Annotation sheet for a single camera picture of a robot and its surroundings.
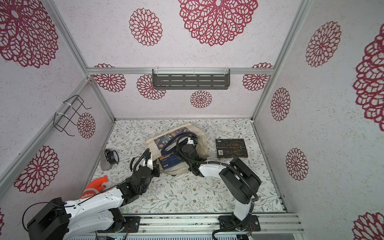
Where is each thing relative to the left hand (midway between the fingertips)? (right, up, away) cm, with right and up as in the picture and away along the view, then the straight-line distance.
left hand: (157, 159), depth 83 cm
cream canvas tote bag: (+26, +8, +7) cm, 28 cm away
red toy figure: (-34, -15, -2) cm, 37 cm away
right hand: (+9, +8, +5) cm, 13 cm away
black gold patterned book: (+47, +4, +20) cm, 51 cm away
